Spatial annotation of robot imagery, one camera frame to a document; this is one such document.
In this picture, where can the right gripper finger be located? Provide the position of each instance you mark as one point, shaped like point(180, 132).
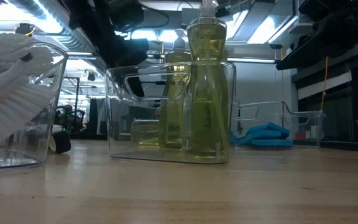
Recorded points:
point(328, 46)

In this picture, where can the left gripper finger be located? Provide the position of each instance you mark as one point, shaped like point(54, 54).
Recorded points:
point(135, 87)

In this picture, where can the clear plastic bin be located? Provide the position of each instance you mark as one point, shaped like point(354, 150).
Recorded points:
point(120, 124)
point(51, 93)
point(306, 124)

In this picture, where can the blue cloth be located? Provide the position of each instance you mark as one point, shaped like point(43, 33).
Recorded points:
point(266, 130)

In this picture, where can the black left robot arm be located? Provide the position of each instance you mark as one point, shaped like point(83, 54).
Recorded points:
point(98, 18)

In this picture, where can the blue sponge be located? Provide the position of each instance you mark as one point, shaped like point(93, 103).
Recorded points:
point(272, 143)

